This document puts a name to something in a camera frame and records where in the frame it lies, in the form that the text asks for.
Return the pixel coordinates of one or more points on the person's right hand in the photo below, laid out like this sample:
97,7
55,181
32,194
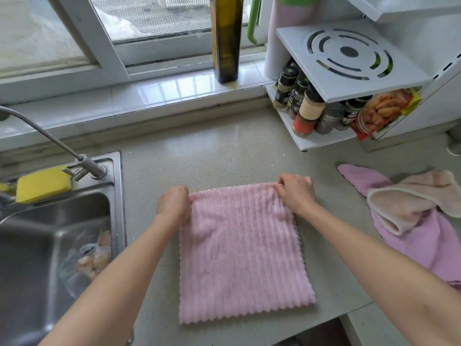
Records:
297,194

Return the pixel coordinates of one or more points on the person's left forearm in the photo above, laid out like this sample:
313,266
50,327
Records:
115,288

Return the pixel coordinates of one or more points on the white plastic basket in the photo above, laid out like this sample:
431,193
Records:
180,1

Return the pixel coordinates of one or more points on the black-lidded spice jar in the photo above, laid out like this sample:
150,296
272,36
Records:
347,117
297,100
284,93

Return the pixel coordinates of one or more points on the stainless steel sink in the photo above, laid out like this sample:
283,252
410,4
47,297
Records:
21,270

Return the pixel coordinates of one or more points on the red and green snack packet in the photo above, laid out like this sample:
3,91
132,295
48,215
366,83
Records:
385,111

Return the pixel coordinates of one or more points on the tan and red spice jar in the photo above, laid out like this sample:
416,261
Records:
309,111

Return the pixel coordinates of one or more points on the white tiered shelf rack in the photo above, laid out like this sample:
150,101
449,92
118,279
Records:
407,73

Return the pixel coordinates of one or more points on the steel shaker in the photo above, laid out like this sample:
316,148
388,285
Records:
327,120

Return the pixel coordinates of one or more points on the pink muslin cloth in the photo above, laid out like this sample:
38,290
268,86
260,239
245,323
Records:
432,248

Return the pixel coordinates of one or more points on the white window frame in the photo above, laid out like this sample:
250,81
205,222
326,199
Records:
93,43

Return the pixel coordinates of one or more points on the light pink ribbed towel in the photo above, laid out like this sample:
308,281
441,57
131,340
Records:
241,255

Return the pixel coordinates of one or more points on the dark green glass bottle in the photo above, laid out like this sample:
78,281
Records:
227,43

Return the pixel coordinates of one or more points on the person's right forearm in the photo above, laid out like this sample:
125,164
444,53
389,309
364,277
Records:
378,273

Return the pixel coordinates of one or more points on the yellow sponge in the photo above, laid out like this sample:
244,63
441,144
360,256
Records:
43,183

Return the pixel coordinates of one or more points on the person's left hand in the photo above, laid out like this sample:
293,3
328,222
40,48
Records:
174,208

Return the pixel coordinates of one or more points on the peach towel with white trim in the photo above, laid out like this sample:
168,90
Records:
399,208

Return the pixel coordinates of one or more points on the clear plastic bag of food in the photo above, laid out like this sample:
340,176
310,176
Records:
90,263

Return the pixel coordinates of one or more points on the metal faucet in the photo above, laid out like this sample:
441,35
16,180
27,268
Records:
90,165

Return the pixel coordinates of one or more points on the grey metal pipe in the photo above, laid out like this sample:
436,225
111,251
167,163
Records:
454,144

